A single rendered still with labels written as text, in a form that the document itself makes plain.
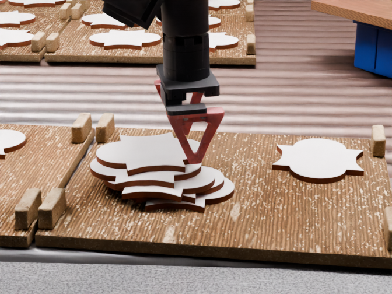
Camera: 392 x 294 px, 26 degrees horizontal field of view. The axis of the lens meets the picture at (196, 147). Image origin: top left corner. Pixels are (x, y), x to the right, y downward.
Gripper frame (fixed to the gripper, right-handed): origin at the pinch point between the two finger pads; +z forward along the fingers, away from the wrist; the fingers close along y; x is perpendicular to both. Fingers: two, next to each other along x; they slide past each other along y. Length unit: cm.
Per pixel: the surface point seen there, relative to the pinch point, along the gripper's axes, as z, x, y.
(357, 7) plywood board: -4, 39, -47
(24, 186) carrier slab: 4.3, -21.2, -0.6
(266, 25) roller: 8, 31, -84
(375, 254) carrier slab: 5.0, 16.5, 23.4
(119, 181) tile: 1.1, -9.6, 7.4
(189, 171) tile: 1.4, -0.9, 5.9
